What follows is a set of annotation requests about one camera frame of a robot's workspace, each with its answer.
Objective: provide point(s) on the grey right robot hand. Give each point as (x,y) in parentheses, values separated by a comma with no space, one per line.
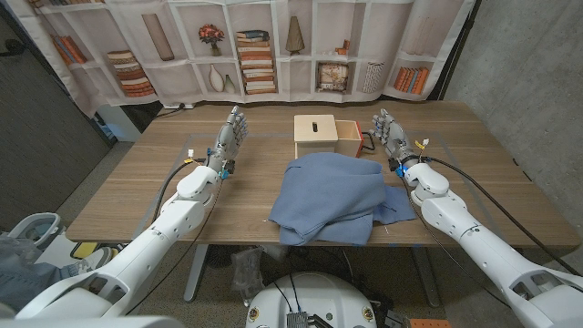
(396,139)

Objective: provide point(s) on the blue hoodie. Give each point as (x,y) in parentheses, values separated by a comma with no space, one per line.
(328,196)

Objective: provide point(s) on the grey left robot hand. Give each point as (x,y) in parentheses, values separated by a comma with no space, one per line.
(228,141)

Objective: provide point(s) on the dark grey perforated partition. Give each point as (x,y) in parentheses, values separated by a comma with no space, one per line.
(45,136)

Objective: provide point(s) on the white power strip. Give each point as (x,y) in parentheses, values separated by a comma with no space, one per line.
(175,106)

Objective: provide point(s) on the person's leg in jeans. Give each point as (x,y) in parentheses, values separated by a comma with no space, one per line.
(27,282)

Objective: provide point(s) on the printed bookshelf backdrop cloth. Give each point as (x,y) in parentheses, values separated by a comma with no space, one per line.
(182,77)

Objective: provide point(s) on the clear plastic bag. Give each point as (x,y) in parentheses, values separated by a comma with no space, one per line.
(248,273)

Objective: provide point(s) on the white cabinet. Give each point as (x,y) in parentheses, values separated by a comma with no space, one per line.
(120,123)

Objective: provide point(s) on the light wooden box with slot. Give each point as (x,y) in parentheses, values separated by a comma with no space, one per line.
(305,130)

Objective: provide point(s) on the black drawer pull loop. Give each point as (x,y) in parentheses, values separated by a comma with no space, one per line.
(373,145)

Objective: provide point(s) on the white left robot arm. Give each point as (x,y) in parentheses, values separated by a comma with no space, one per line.
(159,232)

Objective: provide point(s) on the wooden drawer with red front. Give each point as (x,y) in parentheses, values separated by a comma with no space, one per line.
(348,136)

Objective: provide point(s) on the white robot torso base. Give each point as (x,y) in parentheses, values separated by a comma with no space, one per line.
(319,296)

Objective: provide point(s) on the grey white sneaker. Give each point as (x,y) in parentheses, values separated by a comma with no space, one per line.
(93,259)

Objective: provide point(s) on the yellow black floor object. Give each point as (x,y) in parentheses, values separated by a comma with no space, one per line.
(84,249)

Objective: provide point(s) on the grey metal table leg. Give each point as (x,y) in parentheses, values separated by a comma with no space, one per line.
(196,273)
(426,278)

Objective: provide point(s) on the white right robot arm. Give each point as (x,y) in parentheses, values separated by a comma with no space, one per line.
(478,246)

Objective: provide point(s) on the orange flat object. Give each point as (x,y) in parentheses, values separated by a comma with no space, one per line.
(430,324)

